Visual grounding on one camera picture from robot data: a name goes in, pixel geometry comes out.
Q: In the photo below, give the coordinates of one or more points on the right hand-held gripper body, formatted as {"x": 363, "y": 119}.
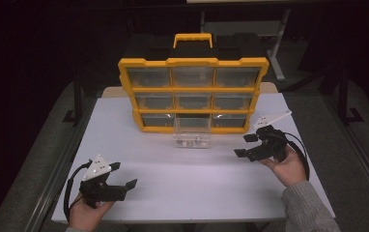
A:
{"x": 269, "y": 146}

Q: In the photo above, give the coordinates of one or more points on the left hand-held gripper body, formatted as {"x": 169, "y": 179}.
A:
{"x": 102, "y": 190}

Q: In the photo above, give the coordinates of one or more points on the clear plastic drawer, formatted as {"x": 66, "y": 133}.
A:
{"x": 192, "y": 129}

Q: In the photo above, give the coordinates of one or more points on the steel hex nut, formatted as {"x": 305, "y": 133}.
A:
{"x": 182, "y": 142}

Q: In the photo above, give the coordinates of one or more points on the yellow drawer organizer cabinet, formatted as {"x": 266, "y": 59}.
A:
{"x": 192, "y": 62}

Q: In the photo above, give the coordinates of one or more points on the person's right hand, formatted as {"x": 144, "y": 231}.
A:
{"x": 290, "y": 169}

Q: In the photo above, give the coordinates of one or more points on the person's left hand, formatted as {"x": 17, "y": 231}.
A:
{"x": 82, "y": 216}

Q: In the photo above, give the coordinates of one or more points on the black metal stand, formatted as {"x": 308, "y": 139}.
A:
{"x": 343, "y": 96}
{"x": 77, "y": 100}

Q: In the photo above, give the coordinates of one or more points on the group of closed cabinet drawers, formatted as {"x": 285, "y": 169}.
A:
{"x": 192, "y": 76}

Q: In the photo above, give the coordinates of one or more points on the white metal frame table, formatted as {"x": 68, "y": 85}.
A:
{"x": 243, "y": 28}

